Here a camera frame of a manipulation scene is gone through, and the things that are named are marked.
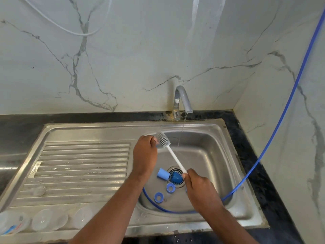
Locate person's left hand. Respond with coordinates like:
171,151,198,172
133,135,158,179

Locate person's right hand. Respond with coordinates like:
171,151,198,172
182,168,224,214

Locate clear plastic bottle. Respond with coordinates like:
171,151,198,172
144,134,166,150

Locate white bottle brush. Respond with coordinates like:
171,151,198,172
156,132,188,174

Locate person's right forearm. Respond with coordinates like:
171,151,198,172
197,206,260,244

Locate person's left forearm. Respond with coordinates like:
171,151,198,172
68,173,151,244

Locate metal sink drain strainer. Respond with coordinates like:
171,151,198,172
167,165,188,189

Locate light blue cylindrical cap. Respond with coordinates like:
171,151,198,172
157,168,171,181

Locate grey metal faucet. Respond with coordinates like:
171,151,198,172
173,85,194,121

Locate stainless steel sink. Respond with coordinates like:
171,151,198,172
0,118,269,244

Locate clear plastic lid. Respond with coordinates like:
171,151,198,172
73,207,93,229
52,213,69,230
31,208,54,232
30,185,47,197

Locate clear container with coloured label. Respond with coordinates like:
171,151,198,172
0,210,31,236

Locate blue hose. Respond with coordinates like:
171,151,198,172
142,8,325,214

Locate white cable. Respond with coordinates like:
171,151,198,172
21,0,113,37

